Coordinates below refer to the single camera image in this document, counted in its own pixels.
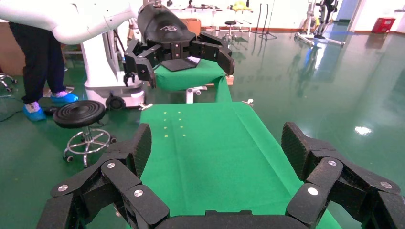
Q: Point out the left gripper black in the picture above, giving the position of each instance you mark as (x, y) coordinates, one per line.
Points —
(161, 28)

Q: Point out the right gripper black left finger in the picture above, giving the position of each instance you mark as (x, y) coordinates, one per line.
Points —
(104, 189)

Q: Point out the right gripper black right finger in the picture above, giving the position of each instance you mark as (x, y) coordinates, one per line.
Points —
(341, 186)

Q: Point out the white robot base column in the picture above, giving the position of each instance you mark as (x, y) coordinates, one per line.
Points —
(101, 69)

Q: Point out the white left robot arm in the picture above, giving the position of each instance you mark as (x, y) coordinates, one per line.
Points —
(63, 19)

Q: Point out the brown cardboard box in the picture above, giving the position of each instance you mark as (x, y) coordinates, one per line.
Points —
(192, 26)

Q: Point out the flat black plate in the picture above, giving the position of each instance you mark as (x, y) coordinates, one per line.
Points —
(177, 64)

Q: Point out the small green table cloth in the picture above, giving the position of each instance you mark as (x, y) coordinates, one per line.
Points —
(189, 77)

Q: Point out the white table leg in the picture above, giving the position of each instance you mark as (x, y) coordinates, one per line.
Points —
(193, 92)

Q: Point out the small dark stool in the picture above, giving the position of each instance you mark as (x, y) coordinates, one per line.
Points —
(230, 23)

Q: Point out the black round stool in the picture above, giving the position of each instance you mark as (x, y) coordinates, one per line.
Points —
(79, 113)

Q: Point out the yellow object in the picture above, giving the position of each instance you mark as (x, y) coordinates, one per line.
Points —
(241, 5)

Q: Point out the black tripod stand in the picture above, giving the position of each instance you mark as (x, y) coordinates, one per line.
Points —
(267, 33)

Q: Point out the blue shoe cover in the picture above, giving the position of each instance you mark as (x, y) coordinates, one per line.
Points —
(65, 98)
(33, 113)

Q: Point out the large green table cloth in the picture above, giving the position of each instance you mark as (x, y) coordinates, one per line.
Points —
(215, 151)

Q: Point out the person legs black trousers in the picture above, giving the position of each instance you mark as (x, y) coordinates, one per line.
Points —
(34, 63)

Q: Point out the white exercise machine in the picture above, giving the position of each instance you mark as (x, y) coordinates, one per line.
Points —
(319, 25)

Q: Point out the office chair wheel base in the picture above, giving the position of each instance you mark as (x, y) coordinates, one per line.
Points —
(7, 81)

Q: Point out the red crate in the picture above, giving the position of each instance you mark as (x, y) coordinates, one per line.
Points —
(383, 25)

